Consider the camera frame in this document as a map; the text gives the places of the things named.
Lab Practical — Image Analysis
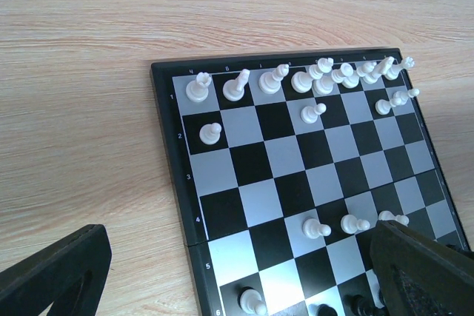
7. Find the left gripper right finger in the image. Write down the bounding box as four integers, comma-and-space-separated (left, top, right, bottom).
370, 221, 473, 315

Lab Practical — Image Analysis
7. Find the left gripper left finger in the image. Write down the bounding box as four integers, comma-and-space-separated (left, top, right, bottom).
1, 224, 112, 315

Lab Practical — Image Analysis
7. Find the white pawn f5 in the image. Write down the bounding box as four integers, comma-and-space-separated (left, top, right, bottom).
302, 218, 332, 239

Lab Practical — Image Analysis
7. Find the white pawn d5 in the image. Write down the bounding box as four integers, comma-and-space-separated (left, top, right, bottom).
378, 210, 410, 226

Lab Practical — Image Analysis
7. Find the white pawn e5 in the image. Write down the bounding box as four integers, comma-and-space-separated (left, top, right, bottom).
341, 215, 370, 234

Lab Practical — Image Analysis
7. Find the white pawn h6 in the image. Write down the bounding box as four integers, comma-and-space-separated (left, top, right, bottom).
238, 289, 267, 315

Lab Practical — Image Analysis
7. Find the white pawn b2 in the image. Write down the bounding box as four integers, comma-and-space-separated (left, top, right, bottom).
375, 92, 404, 115

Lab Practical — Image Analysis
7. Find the black and silver chessboard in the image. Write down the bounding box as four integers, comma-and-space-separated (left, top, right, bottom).
150, 48, 470, 315

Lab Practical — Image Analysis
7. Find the white pawn a2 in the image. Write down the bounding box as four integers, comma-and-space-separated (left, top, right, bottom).
393, 88, 420, 106

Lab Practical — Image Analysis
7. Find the white pawn e2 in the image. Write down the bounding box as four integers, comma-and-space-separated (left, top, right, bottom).
300, 103, 327, 124

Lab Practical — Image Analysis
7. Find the white pawn h2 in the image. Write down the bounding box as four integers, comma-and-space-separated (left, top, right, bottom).
199, 123, 222, 145

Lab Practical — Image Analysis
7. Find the white bishop tall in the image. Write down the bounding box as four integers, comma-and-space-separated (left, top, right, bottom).
340, 61, 376, 89

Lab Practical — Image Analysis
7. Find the white rook corner a1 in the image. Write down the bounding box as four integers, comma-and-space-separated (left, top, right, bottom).
384, 57, 415, 81

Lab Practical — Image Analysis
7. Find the white king tall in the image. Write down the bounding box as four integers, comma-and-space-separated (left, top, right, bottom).
313, 63, 354, 95

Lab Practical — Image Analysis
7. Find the white knight b1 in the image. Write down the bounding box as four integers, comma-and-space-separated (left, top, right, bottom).
362, 56, 395, 84

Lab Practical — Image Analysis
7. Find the white rook h1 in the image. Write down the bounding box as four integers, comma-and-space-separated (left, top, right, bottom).
186, 72, 213, 103

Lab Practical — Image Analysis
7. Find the white queen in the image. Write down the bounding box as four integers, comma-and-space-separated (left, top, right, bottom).
291, 58, 334, 93

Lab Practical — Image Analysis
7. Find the white bishop f1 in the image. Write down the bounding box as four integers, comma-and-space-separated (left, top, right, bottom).
258, 64, 290, 95

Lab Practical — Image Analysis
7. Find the white knight g4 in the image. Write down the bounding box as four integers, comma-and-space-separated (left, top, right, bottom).
223, 69, 250, 101

